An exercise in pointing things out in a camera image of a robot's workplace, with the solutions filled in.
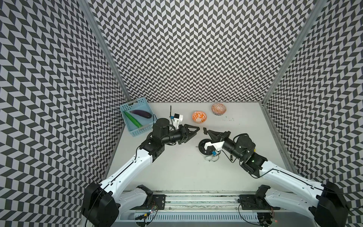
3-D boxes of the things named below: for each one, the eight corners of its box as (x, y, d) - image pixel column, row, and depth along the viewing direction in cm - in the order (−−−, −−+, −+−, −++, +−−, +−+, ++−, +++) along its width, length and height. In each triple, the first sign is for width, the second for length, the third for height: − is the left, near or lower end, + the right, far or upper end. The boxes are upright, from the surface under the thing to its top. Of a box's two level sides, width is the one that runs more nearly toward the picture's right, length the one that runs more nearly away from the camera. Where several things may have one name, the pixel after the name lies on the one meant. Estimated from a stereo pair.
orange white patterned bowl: (192, 123, 107) (192, 120, 104) (192, 113, 113) (192, 110, 110) (206, 123, 107) (207, 120, 104) (205, 113, 113) (206, 110, 110)
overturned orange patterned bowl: (212, 116, 112) (213, 113, 108) (211, 106, 118) (211, 103, 115) (226, 116, 112) (227, 113, 108) (224, 106, 118) (225, 103, 115)
